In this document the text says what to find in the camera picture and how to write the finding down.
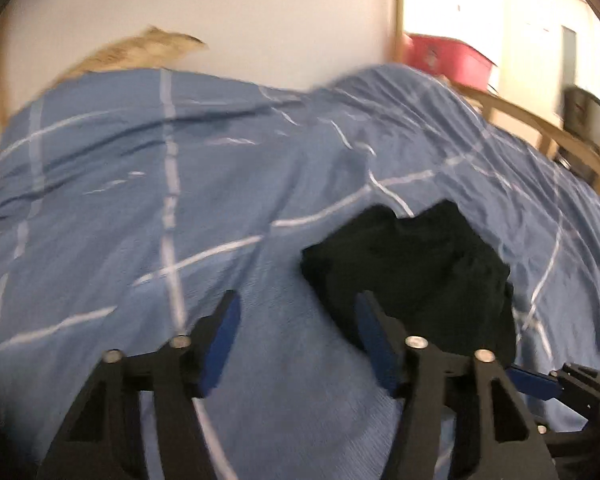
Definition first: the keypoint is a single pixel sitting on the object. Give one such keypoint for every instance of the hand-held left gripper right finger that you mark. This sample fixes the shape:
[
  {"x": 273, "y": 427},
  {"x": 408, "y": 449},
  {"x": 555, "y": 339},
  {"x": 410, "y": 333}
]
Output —
[{"x": 377, "y": 342}]

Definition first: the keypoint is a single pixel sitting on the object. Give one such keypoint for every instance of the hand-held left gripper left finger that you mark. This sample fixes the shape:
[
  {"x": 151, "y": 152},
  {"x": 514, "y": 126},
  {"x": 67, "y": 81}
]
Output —
[{"x": 220, "y": 345}]

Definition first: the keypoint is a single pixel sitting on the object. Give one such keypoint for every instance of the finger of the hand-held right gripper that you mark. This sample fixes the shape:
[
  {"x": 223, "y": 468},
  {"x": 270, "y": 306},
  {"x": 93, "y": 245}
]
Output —
[{"x": 532, "y": 384}]

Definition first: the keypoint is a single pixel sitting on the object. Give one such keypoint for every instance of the black pants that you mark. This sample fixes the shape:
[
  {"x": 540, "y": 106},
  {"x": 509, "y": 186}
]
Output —
[{"x": 410, "y": 270}]

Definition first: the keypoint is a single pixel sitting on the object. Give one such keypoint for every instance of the blue checked blanket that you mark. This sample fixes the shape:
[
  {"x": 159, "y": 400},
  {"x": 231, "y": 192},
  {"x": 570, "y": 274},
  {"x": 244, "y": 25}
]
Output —
[{"x": 155, "y": 200}]

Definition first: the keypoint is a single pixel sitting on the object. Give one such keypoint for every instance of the black chair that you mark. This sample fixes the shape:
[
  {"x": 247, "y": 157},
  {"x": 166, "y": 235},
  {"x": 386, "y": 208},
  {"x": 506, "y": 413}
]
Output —
[{"x": 585, "y": 112}]

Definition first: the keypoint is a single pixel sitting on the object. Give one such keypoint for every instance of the red storage bin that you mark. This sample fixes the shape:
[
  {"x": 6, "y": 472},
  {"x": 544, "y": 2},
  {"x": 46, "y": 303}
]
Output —
[{"x": 450, "y": 60}]

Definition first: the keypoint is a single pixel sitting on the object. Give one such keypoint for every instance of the beige patterned pillow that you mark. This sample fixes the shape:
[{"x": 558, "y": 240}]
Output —
[{"x": 140, "y": 52}]

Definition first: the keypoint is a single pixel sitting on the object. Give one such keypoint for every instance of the beige door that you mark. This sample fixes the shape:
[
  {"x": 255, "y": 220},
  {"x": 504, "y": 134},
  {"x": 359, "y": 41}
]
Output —
[{"x": 545, "y": 35}]

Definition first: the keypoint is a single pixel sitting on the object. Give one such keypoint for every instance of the wooden bunk bed frame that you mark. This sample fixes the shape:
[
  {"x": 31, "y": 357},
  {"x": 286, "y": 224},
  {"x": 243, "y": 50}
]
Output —
[{"x": 525, "y": 115}]

